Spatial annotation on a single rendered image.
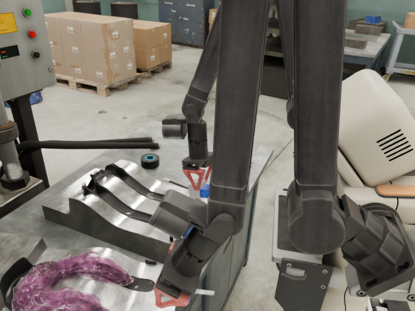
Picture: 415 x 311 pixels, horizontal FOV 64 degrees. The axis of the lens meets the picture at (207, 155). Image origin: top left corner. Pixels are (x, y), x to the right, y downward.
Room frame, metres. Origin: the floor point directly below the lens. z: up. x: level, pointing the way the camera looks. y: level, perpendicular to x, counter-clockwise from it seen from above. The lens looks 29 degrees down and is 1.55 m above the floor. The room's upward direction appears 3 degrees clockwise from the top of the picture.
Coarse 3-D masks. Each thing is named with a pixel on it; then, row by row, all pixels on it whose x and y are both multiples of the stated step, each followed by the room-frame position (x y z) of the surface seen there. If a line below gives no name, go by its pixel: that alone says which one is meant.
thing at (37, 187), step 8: (0, 168) 1.17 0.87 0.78; (32, 176) 1.12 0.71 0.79; (0, 184) 1.06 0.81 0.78; (40, 184) 1.09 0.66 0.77; (0, 192) 1.01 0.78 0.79; (24, 192) 1.02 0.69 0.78; (32, 192) 1.05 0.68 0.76; (40, 192) 1.08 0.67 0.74; (0, 200) 0.96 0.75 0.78; (8, 200) 0.96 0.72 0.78; (16, 200) 0.99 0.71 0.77; (24, 200) 1.01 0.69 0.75; (0, 208) 0.93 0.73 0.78; (8, 208) 0.95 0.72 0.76; (16, 208) 0.98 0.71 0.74; (0, 216) 0.92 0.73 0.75
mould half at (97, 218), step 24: (96, 168) 1.09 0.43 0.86; (72, 192) 0.93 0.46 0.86; (120, 192) 0.87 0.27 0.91; (48, 216) 0.85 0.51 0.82; (72, 216) 0.80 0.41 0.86; (96, 216) 0.77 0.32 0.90; (120, 216) 0.78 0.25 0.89; (120, 240) 0.74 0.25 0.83; (144, 240) 0.70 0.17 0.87; (168, 240) 0.69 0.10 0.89
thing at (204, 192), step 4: (196, 180) 0.86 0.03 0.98; (204, 180) 0.85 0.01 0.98; (196, 184) 0.83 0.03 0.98; (204, 184) 0.85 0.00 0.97; (192, 188) 0.82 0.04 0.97; (200, 188) 0.82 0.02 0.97; (204, 188) 0.82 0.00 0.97; (208, 188) 0.82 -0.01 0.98; (192, 192) 0.82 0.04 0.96; (196, 192) 0.82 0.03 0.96; (200, 192) 0.82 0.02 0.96; (204, 192) 0.81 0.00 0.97; (208, 192) 0.81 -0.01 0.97; (192, 196) 0.82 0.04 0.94; (196, 196) 0.81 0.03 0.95; (200, 196) 0.81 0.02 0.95; (204, 196) 0.81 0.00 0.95; (208, 196) 0.80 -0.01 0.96
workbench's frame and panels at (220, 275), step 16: (256, 192) 1.43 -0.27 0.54; (240, 240) 1.27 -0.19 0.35; (224, 256) 1.04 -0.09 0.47; (240, 256) 1.31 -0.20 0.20; (208, 272) 0.84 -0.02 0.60; (224, 272) 1.06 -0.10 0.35; (208, 288) 0.84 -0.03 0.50; (224, 288) 1.08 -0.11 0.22; (192, 304) 0.75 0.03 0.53; (208, 304) 0.85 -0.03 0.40; (224, 304) 1.09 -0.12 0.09
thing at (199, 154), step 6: (192, 144) 0.84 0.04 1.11; (198, 144) 0.84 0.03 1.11; (204, 144) 0.85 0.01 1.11; (192, 150) 0.84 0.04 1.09; (198, 150) 0.83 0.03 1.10; (204, 150) 0.84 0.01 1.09; (192, 156) 0.84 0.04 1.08; (198, 156) 0.83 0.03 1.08; (204, 156) 0.84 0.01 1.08; (210, 156) 0.86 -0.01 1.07; (186, 162) 0.82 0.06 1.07; (192, 162) 0.81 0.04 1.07; (198, 162) 0.80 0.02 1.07; (204, 162) 0.82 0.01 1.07
